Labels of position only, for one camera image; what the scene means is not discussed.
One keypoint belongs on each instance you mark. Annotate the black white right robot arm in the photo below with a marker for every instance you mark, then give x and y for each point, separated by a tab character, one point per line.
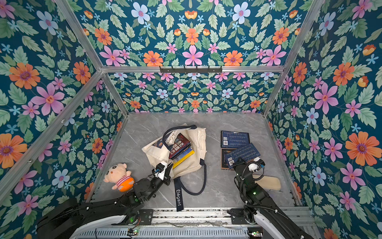
259	208

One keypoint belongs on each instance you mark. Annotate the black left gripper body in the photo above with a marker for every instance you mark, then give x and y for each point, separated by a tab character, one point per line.
165	180

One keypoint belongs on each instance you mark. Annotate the beige sponge block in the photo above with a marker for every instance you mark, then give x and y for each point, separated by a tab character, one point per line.
268	182

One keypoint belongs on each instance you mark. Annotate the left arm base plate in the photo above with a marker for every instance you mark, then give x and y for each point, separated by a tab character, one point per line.
141	217

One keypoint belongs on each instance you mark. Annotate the blue green spine book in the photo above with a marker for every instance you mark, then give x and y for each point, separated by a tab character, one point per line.
183	155

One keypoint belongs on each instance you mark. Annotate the aluminium front rail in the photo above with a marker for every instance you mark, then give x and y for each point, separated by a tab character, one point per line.
192	223

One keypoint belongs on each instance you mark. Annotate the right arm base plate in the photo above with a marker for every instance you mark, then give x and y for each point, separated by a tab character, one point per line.
241	216

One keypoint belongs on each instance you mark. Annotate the yellow spine book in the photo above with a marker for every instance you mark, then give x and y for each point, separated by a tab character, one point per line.
176	165

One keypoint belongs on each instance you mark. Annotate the brown black scroll cover book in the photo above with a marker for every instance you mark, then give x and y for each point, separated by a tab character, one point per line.
224	162

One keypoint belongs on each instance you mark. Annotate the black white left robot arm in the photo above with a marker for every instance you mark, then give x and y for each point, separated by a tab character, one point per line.
73	217

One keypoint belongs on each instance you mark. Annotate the metal hook rail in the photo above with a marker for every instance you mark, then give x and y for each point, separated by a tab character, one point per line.
186	70

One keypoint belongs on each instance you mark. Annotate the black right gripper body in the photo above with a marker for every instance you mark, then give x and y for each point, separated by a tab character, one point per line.
242	166

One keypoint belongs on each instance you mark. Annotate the maroon grid cover book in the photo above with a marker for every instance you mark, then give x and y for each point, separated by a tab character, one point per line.
179	145

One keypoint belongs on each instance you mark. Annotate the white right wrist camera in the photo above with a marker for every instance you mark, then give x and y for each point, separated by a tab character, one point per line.
254	167

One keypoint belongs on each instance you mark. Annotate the cream canvas tote bag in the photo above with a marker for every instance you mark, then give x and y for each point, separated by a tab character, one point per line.
159	150

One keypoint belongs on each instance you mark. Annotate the blue Little Prince book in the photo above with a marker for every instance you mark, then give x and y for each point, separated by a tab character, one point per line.
233	139

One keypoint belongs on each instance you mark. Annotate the pink plush pig toy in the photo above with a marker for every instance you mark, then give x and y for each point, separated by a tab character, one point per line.
120	177

